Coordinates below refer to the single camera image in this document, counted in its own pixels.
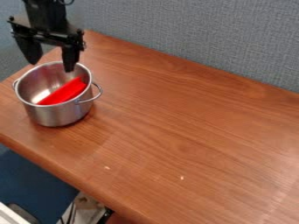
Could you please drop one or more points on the white object at corner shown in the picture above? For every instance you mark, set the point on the white object at corner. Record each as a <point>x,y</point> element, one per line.
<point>8,217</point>

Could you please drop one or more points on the red rectangular block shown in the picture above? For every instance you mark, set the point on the red rectangular block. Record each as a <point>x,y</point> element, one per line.
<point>68,91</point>

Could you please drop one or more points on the stainless steel pot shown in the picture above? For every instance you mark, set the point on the stainless steel pot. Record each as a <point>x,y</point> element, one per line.
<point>39,82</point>

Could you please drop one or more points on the metal table leg frame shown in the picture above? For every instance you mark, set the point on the metal table leg frame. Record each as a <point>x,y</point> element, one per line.
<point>84,211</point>

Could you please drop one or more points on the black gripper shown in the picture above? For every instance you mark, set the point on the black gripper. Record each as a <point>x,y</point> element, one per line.
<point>44,25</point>

